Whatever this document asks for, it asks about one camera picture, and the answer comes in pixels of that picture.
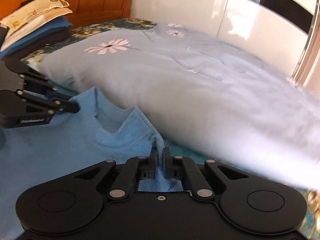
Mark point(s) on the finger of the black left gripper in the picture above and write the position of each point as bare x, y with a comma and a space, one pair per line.
45, 103
33, 80

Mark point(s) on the dark blue folded garment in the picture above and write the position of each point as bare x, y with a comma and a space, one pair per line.
56, 30

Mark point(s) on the light blue floral quilt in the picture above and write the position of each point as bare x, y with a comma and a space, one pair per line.
203, 94

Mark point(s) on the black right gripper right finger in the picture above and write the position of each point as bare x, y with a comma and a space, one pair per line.
189, 174

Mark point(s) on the blue t-shirt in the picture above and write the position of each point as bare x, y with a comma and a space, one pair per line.
70, 142

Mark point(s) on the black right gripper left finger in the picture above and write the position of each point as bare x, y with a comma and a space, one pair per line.
131, 173

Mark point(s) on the white glossy wardrobe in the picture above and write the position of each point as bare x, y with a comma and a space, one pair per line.
283, 33

